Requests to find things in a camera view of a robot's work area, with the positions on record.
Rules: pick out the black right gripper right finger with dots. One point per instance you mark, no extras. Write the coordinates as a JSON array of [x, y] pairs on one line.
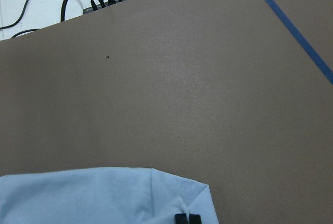
[[194, 219]]

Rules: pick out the black usb hub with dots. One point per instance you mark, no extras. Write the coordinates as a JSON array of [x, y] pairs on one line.
[[98, 7]]

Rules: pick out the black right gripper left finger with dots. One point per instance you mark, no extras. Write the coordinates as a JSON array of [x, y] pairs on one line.
[[181, 219]]

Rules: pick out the light blue t-shirt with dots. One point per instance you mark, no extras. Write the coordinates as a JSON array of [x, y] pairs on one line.
[[103, 195]]

